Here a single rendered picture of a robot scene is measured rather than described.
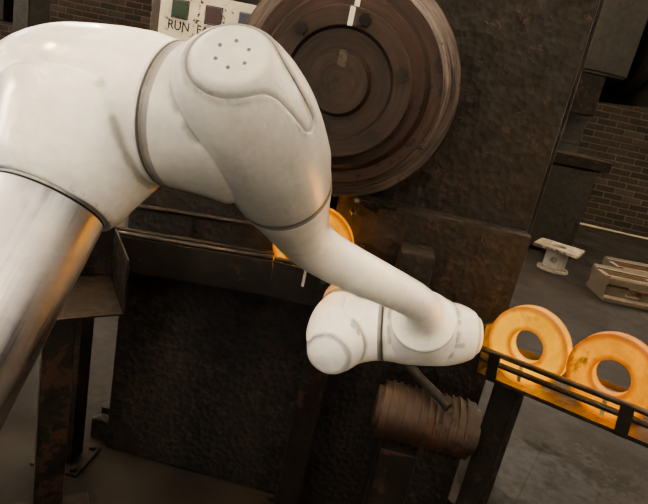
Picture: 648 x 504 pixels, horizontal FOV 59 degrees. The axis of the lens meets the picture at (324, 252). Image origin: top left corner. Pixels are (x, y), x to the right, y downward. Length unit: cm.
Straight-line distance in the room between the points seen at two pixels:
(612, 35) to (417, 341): 479
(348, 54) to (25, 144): 74
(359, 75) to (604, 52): 448
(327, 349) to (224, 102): 57
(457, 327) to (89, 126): 64
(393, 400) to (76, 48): 93
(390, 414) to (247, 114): 90
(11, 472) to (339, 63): 131
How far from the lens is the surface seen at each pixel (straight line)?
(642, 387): 114
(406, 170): 123
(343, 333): 92
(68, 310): 122
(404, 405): 124
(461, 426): 125
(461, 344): 95
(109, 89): 51
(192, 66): 45
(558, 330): 116
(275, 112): 44
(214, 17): 143
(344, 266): 70
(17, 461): 181
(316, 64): 114
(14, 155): 52
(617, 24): 554
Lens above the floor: 113
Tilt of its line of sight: 17 degrees down
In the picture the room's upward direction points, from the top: 12 degrees clockwise
